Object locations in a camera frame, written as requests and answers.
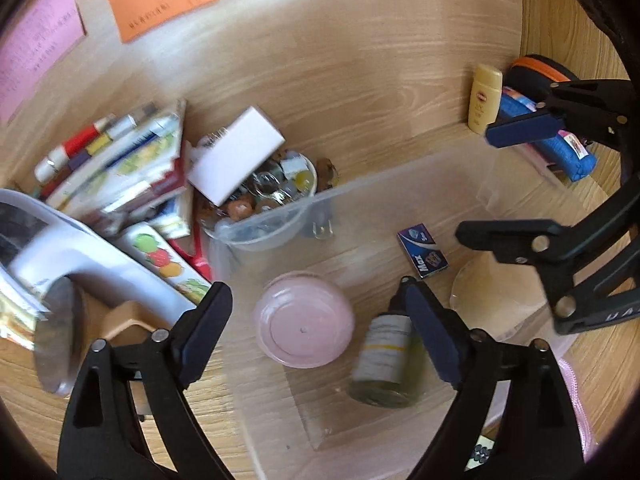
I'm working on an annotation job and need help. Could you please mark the pile of small trinkets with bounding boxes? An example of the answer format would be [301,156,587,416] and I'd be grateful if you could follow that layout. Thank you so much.
[205,152,318,221]

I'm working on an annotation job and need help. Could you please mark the small blue cardboard box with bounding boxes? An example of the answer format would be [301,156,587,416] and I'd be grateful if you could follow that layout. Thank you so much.
[396,223,449,279]

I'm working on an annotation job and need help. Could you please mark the clear plastic storage box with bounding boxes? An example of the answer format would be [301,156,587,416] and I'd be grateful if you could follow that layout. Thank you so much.
[207,152,596,480]

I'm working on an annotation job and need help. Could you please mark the stack of books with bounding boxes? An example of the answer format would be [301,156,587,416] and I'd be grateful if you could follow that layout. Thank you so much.
[32,99,196,241]

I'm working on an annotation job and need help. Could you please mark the pink paper note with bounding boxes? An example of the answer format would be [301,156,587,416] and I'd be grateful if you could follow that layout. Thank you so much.
[0,0,88,126]

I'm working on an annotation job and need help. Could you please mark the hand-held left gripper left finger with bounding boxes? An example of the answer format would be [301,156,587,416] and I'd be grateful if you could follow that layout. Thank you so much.
[57,281,236,480]

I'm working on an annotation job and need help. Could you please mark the small clear plastic bowl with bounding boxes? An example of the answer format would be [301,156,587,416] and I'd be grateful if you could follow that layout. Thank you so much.
[200,150,321,253]

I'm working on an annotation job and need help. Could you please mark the white paper booklet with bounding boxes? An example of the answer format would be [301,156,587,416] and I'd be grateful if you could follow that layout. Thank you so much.
[0,187,198,321]

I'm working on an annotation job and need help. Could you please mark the wooden mug with lid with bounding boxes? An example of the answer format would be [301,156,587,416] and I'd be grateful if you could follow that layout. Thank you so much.
[32,275,156,398]

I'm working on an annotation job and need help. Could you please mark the black case with orange zip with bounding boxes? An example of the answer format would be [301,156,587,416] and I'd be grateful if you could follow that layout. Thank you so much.
[502,54,583,106]

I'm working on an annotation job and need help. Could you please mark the red white marker pen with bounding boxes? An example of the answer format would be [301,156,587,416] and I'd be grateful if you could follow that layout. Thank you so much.
[34,115,118,183]

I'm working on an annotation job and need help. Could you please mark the clear plastic jar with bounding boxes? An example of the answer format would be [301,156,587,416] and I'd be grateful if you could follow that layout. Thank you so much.
[450,254,548,343]

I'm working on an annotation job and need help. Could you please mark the glass bottle with white label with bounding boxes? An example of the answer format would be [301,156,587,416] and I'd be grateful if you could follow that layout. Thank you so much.
[347,280,426,408]

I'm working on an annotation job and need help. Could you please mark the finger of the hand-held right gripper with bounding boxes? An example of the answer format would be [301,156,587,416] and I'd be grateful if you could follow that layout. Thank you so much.
[485,79,632,151]
[455,175,640,336]

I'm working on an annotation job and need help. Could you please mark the fruit printed booklet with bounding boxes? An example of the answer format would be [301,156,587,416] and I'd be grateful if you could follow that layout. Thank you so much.
[122,222,213,306]

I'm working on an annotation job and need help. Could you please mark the wooden desktop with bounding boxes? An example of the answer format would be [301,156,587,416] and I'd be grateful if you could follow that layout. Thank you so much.
[0,0,640,480]

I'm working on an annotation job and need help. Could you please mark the yellow sunscreen bottle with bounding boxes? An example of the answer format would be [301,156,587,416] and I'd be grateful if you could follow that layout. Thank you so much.
[467,63,503,135]

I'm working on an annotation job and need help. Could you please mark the blue pencil case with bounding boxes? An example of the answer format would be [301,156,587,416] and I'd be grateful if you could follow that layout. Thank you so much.
[492,87,598,182]

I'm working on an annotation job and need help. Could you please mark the brown walnut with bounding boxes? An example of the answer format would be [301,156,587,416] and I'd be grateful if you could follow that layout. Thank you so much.
[316,157,341,191]

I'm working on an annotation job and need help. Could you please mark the white rectangular box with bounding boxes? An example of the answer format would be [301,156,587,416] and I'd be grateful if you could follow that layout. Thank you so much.
[186,106,287,207]

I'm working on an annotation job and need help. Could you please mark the orange paper note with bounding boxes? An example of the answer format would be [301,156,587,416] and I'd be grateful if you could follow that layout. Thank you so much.
[107,0,356,43]

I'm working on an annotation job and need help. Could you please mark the pink mesh bag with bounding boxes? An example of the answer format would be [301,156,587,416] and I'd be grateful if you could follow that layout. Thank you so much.
[557,350,596,466]

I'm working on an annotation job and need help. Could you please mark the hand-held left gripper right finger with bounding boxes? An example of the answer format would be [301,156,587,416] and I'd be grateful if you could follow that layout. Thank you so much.
[400,276,586,480]

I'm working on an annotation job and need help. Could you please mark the mahjong tile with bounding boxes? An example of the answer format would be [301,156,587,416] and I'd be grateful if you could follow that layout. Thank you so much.
[465,435,496,473]

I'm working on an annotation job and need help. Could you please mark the red flat packet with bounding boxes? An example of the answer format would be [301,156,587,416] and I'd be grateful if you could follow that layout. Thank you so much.
[167,237,213,281]

